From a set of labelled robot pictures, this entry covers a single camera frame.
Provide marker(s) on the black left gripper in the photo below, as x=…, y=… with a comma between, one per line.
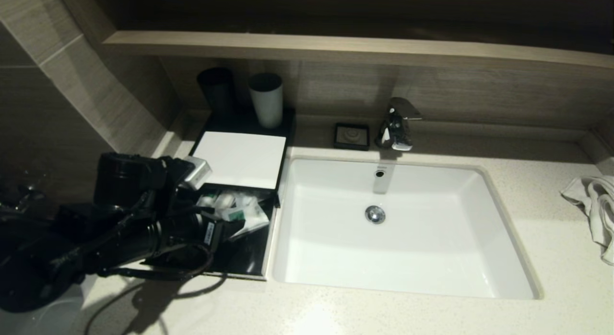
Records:
x=211, y=234

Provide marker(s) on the small clear packet green label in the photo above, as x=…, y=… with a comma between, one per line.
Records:
x=252, y=219
x=240, y=199

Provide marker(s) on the black sliding drawer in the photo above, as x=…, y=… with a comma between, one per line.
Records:
x=249, y=258

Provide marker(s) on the long clear toothbrush packet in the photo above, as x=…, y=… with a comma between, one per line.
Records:
x=207, y=199

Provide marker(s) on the black plastic cup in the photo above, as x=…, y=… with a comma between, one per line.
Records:
x=217, y=97

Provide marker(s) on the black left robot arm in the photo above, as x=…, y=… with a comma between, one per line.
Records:
x=120, y=181

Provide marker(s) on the grey cup with dark rim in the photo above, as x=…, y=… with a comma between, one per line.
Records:
x=267, y=106

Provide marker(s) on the chrome drain stopper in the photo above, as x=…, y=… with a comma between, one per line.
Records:
x=375, y=215

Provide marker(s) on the black square soap dish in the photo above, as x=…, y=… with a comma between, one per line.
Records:
x=351, y=136

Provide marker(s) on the white ceramic sink basin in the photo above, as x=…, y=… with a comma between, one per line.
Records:
x=407, y=258

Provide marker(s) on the chrome faucet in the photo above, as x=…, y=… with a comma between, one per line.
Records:
x=395, y=128

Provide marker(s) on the grey rounded bathroom fixture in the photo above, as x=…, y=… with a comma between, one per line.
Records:
x=48, y=318

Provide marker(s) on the light wooden shelf ledge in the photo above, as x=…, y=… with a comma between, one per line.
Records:
x=336, y=47

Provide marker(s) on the white towel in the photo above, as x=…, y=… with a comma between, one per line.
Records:
x=599, y=205

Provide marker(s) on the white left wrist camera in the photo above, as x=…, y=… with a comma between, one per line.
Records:
x=197, y=173

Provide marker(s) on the chrome wall valve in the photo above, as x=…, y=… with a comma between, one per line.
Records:
x=17, y=196

